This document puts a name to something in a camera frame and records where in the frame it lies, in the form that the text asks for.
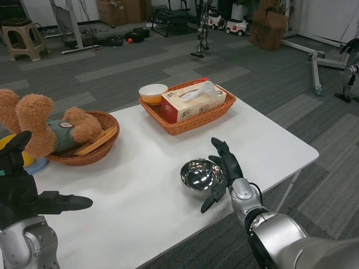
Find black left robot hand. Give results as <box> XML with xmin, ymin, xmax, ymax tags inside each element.
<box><xmin>0</xmin><ymin>131</ymin><xmax>94</xmax><ymax>229</ymax></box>

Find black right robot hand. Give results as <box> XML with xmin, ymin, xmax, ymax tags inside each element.
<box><xmin>200</xmin><ymin>137</ymin><xmax>244</xmax><ymax>214</ymax></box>

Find shiny metal bowl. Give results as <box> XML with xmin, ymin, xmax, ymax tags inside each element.
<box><xmin>179</xmin><ymin>158</ymin><xmax>225</xmax><ymax>200</ymax></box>

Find white orange ceramic bowl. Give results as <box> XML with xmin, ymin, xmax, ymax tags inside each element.
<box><xmin>139</xmin><ymin>83</ymin><xmax>168</xmax><ymax>106</ymax></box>

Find light blue plastic tray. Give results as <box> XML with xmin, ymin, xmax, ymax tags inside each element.
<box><xmin>22</xmin><ymin>158</ymin><xmax>49</xmax><ymax>175</ymax></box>

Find yellow plastic cup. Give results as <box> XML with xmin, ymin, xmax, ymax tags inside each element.
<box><xmin>0</xmin><ymin>133</ymin><xmax>36</xmax><ymax>168</ymax></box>

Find rectangular wicker basket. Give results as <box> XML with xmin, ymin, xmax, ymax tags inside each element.
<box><xmin>139</xmin><ymin>80</ymin><xmax>237</xmax><ymax>136</ymax></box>

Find white table leg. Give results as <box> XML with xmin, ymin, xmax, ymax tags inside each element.
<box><xmin>276</xmin><ymin>170</ymin><xmax>300</xmax><ymax>215</ymax></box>

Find red beige tissue box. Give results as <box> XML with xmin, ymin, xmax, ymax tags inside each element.
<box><xmin>160</xmin><ymin>81</ymin><xmax>227</xmax><ymax>124</ymax></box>

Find brown plush teddy bear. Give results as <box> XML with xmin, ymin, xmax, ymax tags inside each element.
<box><xmin>0</xmin><ymin>89</ymin><xmax>103</xmax><ymax>157</ymax></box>

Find round wicker basket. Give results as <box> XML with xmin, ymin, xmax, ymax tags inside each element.
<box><xmin>44</xmin><ymin>110</ymin><xmax>121</xmax><ymax>167</ymax></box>

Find standing silver humanoid robot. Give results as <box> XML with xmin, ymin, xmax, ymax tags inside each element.
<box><xmin>190</xmin><ymin>0</ymin><xmax>214</xmax><ymax>59</ymax></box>

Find open cardboard box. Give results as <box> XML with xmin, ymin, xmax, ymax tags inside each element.
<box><xmin>248</xmin><ymin>10</ymin><xmax>289</xmax><ymax>51</ymax></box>

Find white toy car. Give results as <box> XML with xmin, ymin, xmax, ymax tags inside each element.
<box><xmin>208</xmin><ymin>13</ymin><xmax>227</xmax><ymax>30</ymax></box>
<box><xmin>225</xmin><ymin>18</ymin><xmax>250</xmax><ymax>37</ymax></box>

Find bushy potted plant white pot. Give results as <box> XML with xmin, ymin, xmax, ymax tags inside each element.
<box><xmin>232</xmin><ymin>0</ymin><xmax>255</xmax><ymax>20</ymax></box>

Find black folding cot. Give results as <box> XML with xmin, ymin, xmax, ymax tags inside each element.
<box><xmin>150</xmin><ymin>0</ymin><xmax>199</xmax><ymax>38</ymax></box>

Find white standing desk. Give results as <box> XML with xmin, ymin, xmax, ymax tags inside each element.
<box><xmin>49</xmin><ymin>0</ymin><xmax>100</xmax><ymax>55</ymax></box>

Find beige plastic stool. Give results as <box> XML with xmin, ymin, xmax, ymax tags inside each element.
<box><xmin>1</xmin><ymin>18</ymin><xmax>50</xmax><ymax>62</ymax></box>

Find black flat floor case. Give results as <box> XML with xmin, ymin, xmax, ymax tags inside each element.
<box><xmin>99</xmin><ymin>35</ymin><xmax>124</xmax><ymax>47</ymax></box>

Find large closed cardboard box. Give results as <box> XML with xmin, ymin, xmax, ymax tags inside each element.
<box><xmin>122</xmin><ymin>0</ymin><xmax>154</xmax><ymax>25</ymax></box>

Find stacked small cardboard boxes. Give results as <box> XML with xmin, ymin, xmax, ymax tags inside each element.
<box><xmin>97</xmin><ymin>0</ymin><xmax>124</xmax><ymax>26</ymax></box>

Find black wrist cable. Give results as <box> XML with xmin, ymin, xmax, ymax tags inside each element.
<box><xmin>248</xmin><ymin>182</ymin><xmax>264</xmax><ymax>205</ymax></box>

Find white gantry frame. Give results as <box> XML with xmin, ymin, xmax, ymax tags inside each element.
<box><xmin>282</xmin><ymin>0</ymin><xmax>359</xmax><ymax>98</ymax></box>

